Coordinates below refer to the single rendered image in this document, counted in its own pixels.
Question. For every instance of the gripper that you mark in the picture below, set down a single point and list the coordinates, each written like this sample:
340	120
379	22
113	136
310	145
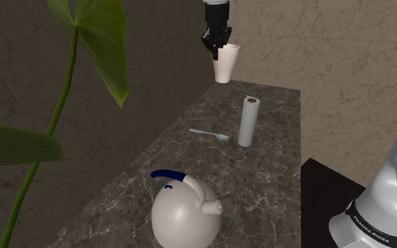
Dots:
216	17

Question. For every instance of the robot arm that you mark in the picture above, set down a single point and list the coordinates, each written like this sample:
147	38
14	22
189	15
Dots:
380	206

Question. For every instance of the cream tapered cup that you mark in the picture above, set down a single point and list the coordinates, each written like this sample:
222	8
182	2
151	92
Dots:
226	65

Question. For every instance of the white paper towel roll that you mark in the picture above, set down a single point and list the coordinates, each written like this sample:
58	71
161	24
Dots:
248	122

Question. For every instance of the white spoon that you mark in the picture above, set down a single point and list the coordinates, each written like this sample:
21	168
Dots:
212	134

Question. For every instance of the green leafy plant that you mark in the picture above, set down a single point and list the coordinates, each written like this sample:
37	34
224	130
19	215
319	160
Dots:
91	44

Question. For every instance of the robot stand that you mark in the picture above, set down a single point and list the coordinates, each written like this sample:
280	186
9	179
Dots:
325	202

